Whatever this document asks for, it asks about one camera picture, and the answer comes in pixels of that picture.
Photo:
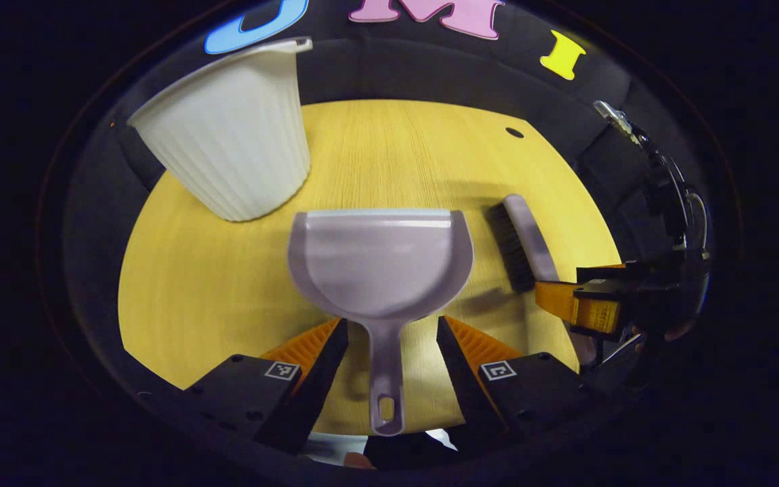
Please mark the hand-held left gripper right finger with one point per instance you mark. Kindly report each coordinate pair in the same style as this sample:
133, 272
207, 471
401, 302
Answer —
464, 385

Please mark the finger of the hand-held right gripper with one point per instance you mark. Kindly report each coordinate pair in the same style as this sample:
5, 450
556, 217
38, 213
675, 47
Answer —
585, 308
609, 274

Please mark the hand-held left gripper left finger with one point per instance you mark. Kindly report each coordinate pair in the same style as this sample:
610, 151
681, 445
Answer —
315, 385

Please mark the small grey broom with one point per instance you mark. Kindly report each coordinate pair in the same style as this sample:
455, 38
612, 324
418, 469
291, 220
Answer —
531, 237

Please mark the small grey dustpan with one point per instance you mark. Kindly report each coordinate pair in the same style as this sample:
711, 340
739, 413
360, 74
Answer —
379, 260

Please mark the white ribbed garbage bin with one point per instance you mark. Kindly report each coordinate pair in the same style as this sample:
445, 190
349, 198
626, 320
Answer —
234, 135

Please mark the wooden desktop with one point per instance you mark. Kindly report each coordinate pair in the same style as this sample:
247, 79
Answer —
214, 284

